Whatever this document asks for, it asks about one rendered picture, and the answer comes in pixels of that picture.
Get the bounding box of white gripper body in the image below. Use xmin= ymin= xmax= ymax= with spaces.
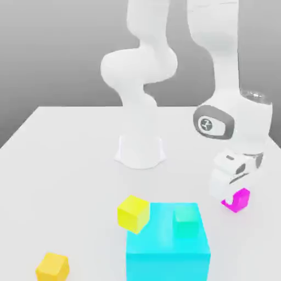
xmin=209 ymin=167 xmax=251 ymax=202

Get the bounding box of small magenta cube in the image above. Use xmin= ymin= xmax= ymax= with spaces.
xmin=220 ymin=187 xmax=251 ymax=214

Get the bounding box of small teal cube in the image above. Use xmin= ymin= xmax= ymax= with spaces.
xmin=173 ymin=205 xmax=200 ymax=239

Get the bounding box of small yellow cube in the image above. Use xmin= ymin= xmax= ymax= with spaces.
xmin=117 ymin=194 xmax=151 ymax=235

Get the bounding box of small orange cube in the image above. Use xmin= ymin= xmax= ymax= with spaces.
xmin=35 ymin=252 xmax=70 ymax=281

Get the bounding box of large cyan box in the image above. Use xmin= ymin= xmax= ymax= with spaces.
xmin=125 ymin=202 xmax=212 ymax=281

